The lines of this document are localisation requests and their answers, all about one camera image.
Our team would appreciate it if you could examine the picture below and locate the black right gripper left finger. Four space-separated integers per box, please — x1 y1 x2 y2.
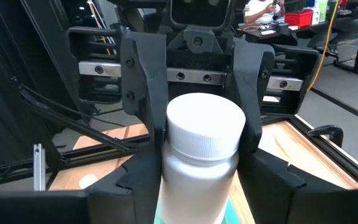
0 146 164 224

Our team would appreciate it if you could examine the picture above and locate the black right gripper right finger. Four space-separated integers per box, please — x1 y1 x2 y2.
237 147 358 224

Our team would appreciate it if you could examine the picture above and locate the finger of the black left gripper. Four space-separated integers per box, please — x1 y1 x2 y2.
119 30 170 150
227 39 275 155

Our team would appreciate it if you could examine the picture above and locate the white pill bottle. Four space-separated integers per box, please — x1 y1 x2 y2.
154 92 247 224

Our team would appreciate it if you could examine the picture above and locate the teal translucent plastic basket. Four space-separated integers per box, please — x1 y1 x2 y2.
153 198 241 224

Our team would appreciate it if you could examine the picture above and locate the black office desk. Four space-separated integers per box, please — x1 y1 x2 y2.
237 21 329 47

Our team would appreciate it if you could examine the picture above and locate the silver aluminium extrusion piece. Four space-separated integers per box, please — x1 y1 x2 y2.
32 143 47 192

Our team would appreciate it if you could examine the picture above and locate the black clamp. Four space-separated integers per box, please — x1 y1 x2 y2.
306 124 344 147

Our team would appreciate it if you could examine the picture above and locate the person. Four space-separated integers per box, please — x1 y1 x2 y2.
243 0 287 25

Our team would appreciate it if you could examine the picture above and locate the red plastic box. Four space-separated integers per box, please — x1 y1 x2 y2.
284 9 314 28

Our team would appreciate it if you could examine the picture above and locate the white carton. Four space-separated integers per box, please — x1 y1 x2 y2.
311 6 321 26

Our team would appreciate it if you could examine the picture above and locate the black aluminium cell frame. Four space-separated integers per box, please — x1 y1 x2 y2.
0 0 358 194

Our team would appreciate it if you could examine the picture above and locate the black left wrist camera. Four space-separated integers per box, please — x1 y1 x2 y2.
169 0 232 28

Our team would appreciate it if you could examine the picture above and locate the yellow extension cable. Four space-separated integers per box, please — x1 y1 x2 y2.
308 0 341 91

